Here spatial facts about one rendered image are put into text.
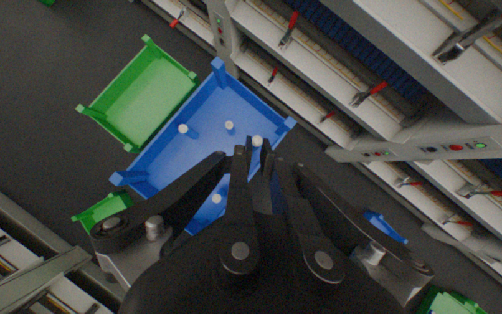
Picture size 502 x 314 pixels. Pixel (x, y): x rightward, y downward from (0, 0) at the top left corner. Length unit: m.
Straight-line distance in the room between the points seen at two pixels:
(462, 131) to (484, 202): 0.37
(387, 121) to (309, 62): 0.29
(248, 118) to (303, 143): 0.51
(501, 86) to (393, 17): 0.21
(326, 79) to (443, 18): 0.22
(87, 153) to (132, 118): 0.47
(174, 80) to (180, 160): 0.34
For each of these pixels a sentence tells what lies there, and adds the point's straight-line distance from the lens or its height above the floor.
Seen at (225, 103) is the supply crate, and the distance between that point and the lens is 0.38.
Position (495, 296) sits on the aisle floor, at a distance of 1.81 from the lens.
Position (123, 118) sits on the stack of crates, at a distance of 0.66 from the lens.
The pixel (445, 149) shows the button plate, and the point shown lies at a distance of 0.57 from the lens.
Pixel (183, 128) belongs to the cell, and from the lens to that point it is 0.31.
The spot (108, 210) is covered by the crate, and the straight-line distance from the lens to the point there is 1.01.
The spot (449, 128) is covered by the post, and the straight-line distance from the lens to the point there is 0.53.
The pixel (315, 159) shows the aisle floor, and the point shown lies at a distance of 0.85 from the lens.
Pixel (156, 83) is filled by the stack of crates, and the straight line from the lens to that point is 0.65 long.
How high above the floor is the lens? 0.75
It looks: 85 degrees down
